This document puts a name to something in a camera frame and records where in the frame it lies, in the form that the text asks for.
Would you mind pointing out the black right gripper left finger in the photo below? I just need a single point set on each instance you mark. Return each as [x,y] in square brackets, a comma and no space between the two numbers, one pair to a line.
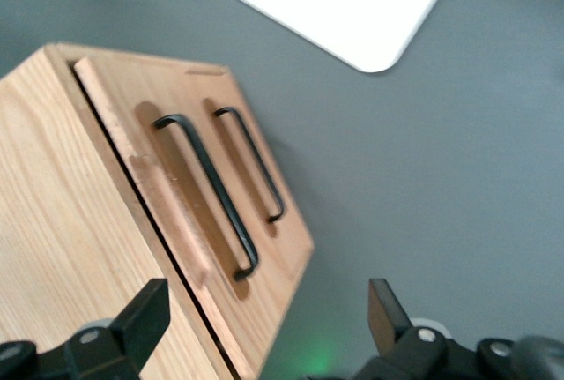
[141,331]

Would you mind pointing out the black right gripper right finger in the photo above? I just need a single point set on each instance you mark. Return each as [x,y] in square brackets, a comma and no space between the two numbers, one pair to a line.
[390,327]

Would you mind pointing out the beige rectangular tray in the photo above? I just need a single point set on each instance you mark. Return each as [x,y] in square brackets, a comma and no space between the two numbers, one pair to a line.
[335,1]

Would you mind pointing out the wooden drawer with worn edge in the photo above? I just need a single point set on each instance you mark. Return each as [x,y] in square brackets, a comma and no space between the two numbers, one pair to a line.
[132,98]

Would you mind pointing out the wooden drawer with clean edge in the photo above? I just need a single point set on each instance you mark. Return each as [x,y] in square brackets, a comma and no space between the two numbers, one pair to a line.
[291,243]

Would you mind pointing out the wooden drawer cabinet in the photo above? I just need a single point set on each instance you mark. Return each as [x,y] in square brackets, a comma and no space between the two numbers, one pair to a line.
[53,199]

